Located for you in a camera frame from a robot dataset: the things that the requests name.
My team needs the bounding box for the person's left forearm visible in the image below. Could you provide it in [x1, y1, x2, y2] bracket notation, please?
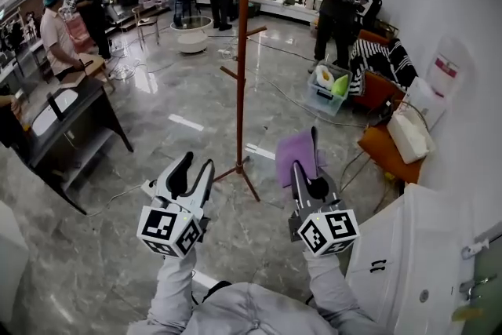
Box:
[147, 246, 198, 326]

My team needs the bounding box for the orange sofa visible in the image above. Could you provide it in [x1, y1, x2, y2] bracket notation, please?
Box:
[351, 29, 407, 115]

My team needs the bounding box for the clear plastic storage box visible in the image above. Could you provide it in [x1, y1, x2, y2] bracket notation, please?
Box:
[304, 60, 353, 117]

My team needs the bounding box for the white basin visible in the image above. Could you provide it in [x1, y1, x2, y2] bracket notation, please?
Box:
[31, 89, 79, 137]

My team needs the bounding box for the person's grey jacket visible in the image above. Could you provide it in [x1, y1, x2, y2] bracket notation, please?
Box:
[127, 280, 393, 335]

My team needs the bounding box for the white wall holder red label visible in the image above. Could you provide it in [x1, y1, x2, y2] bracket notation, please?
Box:
[425, 35, 472, 97]

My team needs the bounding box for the white rectangular box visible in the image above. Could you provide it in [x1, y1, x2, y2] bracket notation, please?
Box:
[387, 107, 437, 165]

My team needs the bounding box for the flat brown box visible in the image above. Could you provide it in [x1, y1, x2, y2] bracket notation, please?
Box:
[59, 70, 88, 88]

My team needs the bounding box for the brown wooden coat stand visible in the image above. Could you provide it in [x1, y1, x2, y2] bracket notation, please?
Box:
[213, 0, 268, 203]

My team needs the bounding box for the wooden chair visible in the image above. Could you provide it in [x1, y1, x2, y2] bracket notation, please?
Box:
[131, 5, 161, 50]

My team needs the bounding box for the pink chair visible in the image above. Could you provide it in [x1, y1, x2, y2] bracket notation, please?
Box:
[64, 13, 96, 54]

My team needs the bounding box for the white egg plush toy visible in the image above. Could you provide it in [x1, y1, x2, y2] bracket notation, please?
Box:
[315, 65, 335, 88]

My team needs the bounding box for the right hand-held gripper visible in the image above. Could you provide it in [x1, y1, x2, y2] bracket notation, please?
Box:
[288, 126, 361, 258]

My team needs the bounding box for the person's right forearm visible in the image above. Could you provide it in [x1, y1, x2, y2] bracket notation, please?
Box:
[304, 246, 380, 329]

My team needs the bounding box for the dark grey desk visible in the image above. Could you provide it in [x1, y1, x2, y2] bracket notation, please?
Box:
[0, 76, 134, 217]

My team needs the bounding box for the small light wooden table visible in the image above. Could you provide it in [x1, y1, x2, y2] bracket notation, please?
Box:
[78, 53, 117, 95]

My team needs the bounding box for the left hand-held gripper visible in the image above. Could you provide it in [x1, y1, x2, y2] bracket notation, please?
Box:
[136, 151, 216, 259]

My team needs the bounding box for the purple cloth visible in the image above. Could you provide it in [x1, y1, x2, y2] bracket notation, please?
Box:
[275, 129, 329, 191]

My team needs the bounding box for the green star plush toy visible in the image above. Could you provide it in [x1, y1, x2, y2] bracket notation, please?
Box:
[331, 74, 351, 97]

